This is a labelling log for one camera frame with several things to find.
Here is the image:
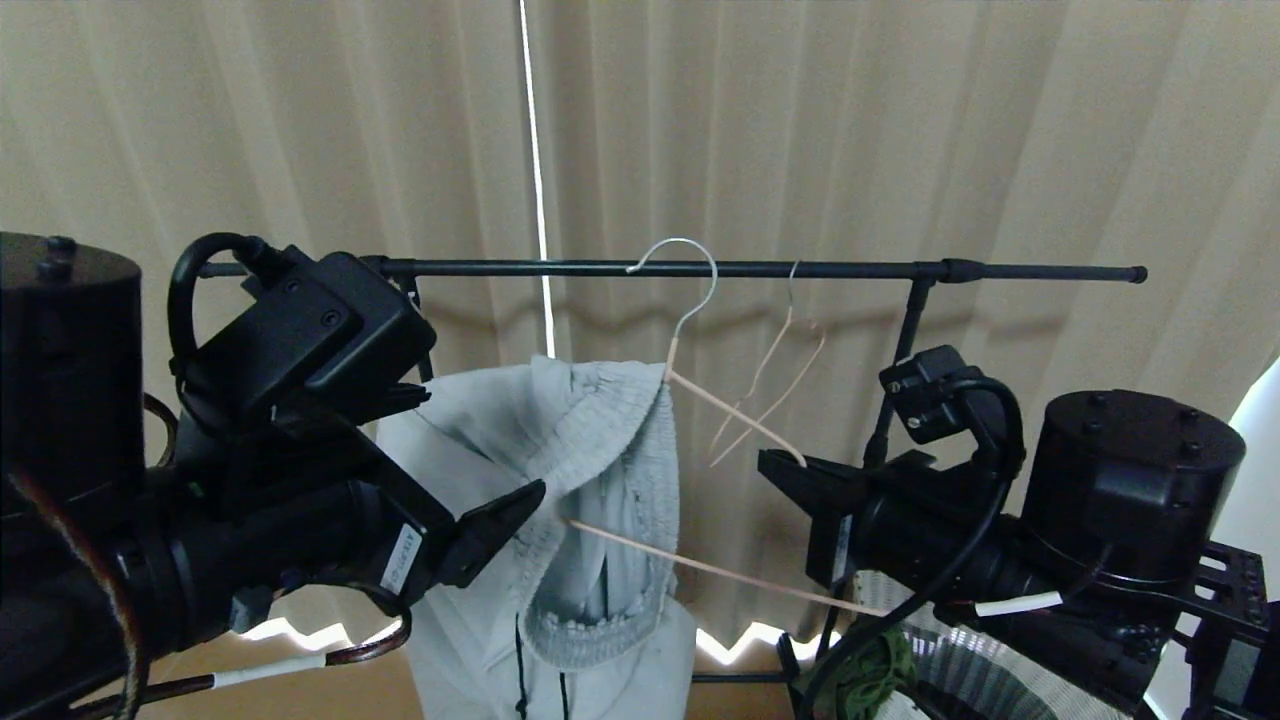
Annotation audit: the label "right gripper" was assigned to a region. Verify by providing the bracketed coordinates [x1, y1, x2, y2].
[757, 448, 1023, 603]

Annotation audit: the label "pink clothes hanger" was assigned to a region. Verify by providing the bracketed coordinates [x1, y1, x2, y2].
[708, 262, 829, 469]
[565, 238, 887, 617]

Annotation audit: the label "black cable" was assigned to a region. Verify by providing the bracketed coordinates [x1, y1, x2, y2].
[797, 375, 1029, 720]
[166, 232, 293, 401]

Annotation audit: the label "white laundry basket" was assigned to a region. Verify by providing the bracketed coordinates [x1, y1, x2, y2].
[850, 570, 1133, 720]

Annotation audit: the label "pale grey shorts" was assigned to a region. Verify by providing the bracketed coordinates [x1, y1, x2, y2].
[375, 355, 699, 720]

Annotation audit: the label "green garment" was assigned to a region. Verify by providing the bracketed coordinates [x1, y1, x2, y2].
[803, 625, 917, 720]

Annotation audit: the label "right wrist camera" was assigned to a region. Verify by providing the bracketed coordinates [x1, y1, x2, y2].
[879, 345, 991, 471]

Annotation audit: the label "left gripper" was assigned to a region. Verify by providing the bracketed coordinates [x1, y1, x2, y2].
[205, 478, 548, 631]

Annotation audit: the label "black clothes rack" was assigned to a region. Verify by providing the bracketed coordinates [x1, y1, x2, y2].
[197, 257, 1148, 720]

